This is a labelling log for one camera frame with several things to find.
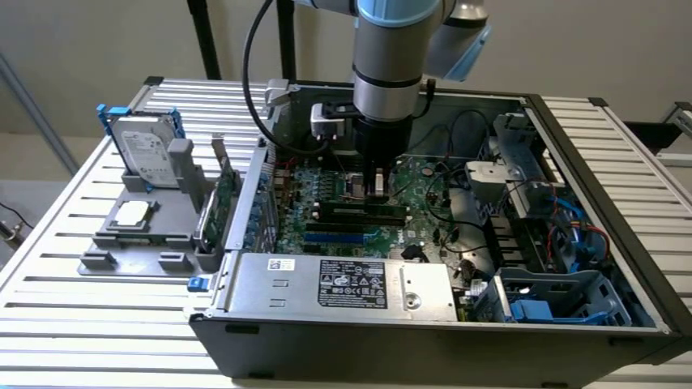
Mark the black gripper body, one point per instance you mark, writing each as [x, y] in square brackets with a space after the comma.
[382, 139]

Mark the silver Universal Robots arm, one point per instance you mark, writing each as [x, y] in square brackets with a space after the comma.
[386, 61]

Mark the black RAM stick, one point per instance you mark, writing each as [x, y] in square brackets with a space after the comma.
[334, 219]

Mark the blue expansion slot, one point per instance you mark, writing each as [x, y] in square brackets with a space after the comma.
[334, 238]

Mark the silver CPU socket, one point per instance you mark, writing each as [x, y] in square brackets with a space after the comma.
[352, 182]

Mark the green motherboard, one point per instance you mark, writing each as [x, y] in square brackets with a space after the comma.
[421, 198]

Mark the grey metal disk bay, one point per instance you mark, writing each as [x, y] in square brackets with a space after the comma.
[518, 162]

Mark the green graphics card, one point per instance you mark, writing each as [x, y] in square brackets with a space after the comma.
[221, 194]

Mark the silver power supply unit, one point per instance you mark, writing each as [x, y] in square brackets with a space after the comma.
[302, 289]

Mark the black upright stand pole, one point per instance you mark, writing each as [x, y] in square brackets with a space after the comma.
[286, 38]

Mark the grey parts rack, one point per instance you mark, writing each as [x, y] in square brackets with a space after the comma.
[186, 178]

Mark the blue case latch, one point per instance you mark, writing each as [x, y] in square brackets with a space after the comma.
[197, 283]

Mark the black slanted stand pole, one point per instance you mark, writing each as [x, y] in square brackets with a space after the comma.
[205, 36]

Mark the silver hard disk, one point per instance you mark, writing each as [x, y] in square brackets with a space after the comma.
[146, 152]

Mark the open black PC case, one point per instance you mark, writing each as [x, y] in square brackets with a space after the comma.
[432, 348]

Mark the silver CPU chip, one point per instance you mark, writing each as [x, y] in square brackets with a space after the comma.
[132, 212]

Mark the grey plastic drive cage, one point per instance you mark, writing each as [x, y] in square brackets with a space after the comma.
[561, 296]

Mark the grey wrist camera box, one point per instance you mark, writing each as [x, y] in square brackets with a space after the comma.
[326, 119]

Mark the blue disk carrier frame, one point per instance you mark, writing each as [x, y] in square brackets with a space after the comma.
[108, 113]

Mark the aluminium frame rail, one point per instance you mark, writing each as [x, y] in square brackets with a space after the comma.
[676, 133]

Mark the grey aluminium post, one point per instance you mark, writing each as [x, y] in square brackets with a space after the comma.
[32, 117]

